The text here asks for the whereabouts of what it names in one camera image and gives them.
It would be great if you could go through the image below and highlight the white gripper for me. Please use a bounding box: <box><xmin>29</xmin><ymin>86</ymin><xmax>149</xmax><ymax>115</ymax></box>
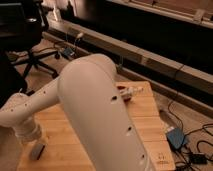
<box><xmin>14</xmin><ymin>123</ymin><xmax>48</xmax><ymax>147</ymax></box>

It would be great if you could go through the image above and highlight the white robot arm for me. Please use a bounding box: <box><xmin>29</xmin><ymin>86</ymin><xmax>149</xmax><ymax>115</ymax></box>
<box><xmin>0</xmin><ymin>54</ymin><xmax>156</xmax><ymax>171</ymax></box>

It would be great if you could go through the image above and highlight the black office chair at left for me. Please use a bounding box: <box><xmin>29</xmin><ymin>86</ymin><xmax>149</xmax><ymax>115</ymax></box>
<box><xmin>0</xmin><ymin>51</ymin><xmax>34</xmax><ymax>108</ymax></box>

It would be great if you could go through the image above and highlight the black office chair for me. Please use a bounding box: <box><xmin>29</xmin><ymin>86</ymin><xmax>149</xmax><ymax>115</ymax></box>
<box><xmin>0</xmin><ymin>0</ymin><xmax>60</xmax><ymax>78</ymax></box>
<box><xmin>0</xmin><ymin>51</ymin><xmax>34</xmax><ymax>108</ymax></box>

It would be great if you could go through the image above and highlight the blue box on floor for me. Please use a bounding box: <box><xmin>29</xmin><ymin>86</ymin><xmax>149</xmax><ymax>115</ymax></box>
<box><xmin>61</xmin><ymin>47</ymin><xmax>75</xmax><ymax>59</ymax></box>

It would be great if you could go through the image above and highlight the red bowl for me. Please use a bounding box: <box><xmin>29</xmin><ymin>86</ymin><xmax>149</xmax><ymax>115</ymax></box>
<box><xmin>117</xmin><ymin>86</ymin><xmax>132</xmax><ymax>102</ymax></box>

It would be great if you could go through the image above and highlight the white object in bowl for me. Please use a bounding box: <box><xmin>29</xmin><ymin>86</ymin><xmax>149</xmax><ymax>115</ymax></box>
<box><xmin>119</xmin><ymin>87</ymin><xmax>143</xmax><ymax>100</ymax></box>

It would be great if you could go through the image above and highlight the blue power adapter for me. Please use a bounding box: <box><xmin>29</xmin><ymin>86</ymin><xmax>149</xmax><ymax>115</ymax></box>
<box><xmin>166</xmin><ymin>127</ymin><xmax>188</xmax><ymax>150</ymax></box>

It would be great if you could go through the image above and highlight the black adapter on floor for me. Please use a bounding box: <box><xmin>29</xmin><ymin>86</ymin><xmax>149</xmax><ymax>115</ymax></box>
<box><xmin>190</xmin><ymin>153</ymin><xmax>207</xmax><ymax>165</ymax></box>

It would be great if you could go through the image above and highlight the black cable on floor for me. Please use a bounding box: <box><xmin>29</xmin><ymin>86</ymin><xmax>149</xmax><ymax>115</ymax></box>
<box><xmin>166</xmin><ymin>96</ymin><xmax>213</xmax><ymax>171</ymax></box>

